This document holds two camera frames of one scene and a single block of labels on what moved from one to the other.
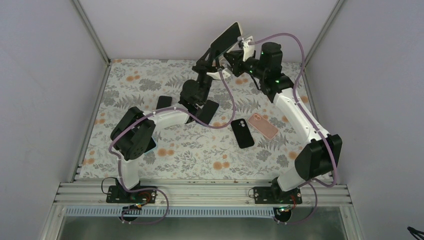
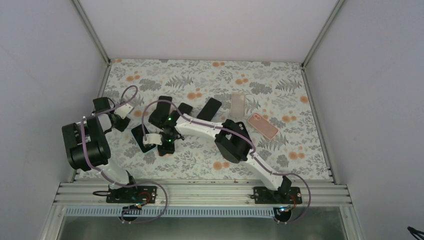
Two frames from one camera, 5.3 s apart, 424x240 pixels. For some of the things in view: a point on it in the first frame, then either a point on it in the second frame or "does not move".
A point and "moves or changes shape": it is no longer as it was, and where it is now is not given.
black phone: (163, 101) does not move
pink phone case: (266, 128) does not move
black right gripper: (236, 63) → (163, 150)
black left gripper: (206, 66) → (122, 127)
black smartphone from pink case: (205, 115) does not move
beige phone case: (226, 40) → (237, 105)
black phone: (225, 40) moves or changes shape
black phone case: (243, 135) does not move
